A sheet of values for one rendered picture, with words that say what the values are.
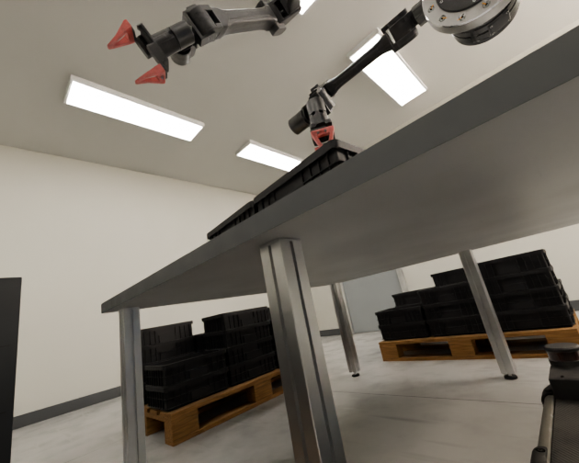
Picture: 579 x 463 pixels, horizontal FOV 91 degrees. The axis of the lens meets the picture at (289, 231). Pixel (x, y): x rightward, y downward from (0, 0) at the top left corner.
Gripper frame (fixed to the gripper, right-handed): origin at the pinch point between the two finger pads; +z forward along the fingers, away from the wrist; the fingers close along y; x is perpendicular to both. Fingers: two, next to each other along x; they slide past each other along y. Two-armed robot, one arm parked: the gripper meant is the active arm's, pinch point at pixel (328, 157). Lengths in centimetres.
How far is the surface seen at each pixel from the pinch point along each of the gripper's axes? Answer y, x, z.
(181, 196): -284, -220, -160
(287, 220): 35.5, -9.5, 27.7
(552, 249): -262, 203, 28
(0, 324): -18, -147, 23
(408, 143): 46, 7, 26
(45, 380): -159, -302, 58
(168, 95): -132, -133, -186
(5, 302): -19, -147, 14
